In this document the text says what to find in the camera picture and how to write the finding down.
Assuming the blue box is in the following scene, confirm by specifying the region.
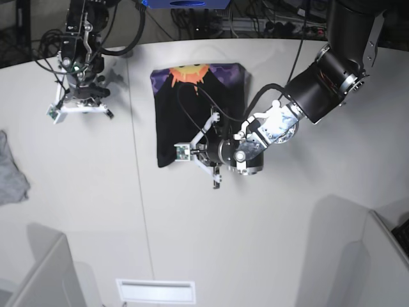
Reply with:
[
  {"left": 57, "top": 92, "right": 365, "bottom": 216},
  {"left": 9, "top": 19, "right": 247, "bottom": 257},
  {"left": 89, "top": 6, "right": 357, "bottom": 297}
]
[{"left": 141, "top": 0, "right": 231, "bottom": 10}]

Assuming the white right partition panel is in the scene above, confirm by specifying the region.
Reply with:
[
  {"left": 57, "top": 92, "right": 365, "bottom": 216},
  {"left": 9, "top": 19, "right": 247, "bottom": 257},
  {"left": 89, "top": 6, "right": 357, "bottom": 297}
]
[{"left": 304, "top": 196, "right": 408, "bottom": 306}]

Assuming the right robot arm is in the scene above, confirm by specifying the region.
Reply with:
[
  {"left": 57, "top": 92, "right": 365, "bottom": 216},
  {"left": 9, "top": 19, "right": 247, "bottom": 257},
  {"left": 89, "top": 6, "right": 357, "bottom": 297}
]
[{"left": 35, "top": 1, "right": 146, "bottom": 124}]

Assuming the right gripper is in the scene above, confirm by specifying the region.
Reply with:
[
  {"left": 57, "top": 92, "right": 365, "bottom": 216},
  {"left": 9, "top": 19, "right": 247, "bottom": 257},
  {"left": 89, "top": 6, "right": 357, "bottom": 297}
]
[{"left": 63, "top": 83, "right": 114, "bottom": 119}]

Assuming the white power strip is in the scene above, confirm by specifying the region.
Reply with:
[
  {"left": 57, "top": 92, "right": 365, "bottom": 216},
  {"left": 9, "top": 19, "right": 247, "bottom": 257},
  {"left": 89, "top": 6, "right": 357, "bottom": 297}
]
[{"left": 220, "top": 17, "right": 330, "bottom": 35}]

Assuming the grey cloth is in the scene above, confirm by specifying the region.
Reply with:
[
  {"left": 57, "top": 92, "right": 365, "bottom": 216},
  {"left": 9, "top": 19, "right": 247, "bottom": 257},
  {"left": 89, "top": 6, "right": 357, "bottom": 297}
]
[{"left": 1, "top": 130, "right": 31, "bottom": 205}]

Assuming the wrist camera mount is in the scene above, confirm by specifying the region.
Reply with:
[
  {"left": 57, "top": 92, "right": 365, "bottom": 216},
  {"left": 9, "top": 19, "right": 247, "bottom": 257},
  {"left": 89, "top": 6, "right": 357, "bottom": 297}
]
[
  {"left": 174, "top": 112, "right": 222, "bottom": 188},
  {"left": 46, "top": 76, "right": 109, "bottom": 125}
]

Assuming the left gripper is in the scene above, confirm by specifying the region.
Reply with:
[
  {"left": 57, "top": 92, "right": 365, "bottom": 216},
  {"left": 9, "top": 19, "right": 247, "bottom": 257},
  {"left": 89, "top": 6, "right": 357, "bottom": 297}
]
[{"left": 207, "top": 108, "right": 233, "bottom": 189}]

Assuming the white left partition panel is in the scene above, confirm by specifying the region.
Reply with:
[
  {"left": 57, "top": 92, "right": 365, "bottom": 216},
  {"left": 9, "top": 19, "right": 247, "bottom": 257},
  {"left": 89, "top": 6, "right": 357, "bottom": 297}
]
[{"left": 1, "top": 222, "right": 103, "bottom": 306}]

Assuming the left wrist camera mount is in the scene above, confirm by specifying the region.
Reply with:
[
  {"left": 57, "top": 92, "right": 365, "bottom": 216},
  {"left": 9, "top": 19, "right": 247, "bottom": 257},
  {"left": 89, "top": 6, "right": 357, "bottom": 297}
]
[{"left": 174, "top": 112, "right": 222, "bottom": 188}]

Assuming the black keyboard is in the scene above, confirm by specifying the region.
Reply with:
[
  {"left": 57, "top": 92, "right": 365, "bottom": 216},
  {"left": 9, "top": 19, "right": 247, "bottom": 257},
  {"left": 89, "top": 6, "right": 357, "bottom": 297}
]
[{"left": 392, "top": 220, "right": 409, "bottom": 256}]

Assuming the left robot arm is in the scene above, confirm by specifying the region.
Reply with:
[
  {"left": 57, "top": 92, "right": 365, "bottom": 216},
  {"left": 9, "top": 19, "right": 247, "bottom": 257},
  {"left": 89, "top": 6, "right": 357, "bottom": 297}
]
[{"left": 184, "top": 1, "right": 391, "bottom": 189}]

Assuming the black T-shirt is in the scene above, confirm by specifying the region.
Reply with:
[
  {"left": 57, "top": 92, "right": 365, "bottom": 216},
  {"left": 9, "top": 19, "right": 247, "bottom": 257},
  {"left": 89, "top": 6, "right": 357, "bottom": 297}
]
[{"left": 150, "top": 63, "right": 249, "bottom": 168}]

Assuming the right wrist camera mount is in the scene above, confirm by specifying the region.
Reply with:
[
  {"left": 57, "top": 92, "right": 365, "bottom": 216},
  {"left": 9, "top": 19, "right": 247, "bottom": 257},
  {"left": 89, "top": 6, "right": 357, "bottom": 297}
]
[{"left": 46, "top": 76, "right": 109, "bottom": 125}]

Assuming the black vertical bar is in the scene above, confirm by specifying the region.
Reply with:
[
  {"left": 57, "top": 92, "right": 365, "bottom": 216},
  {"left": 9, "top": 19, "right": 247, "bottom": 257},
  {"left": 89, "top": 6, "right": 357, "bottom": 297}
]
[{"left": 15, "top": 0, "right": 31, "bottom": 49}]

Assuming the white partition panel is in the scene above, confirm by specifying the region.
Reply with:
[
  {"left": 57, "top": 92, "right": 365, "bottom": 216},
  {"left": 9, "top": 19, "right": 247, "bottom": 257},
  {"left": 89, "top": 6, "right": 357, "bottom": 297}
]
[
  {"left": 1, "top": 222, "right": 103, "bottom": 306},
  {"left": 304, "top": 196, "right": 408, "bottom": 306}
]

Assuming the coiled black cable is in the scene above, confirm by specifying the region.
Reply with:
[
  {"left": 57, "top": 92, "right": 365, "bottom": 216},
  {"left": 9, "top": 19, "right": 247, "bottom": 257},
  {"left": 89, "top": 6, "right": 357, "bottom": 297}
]
[{"left": 37, "top": 28, "right": 65, "bottom": 59}]

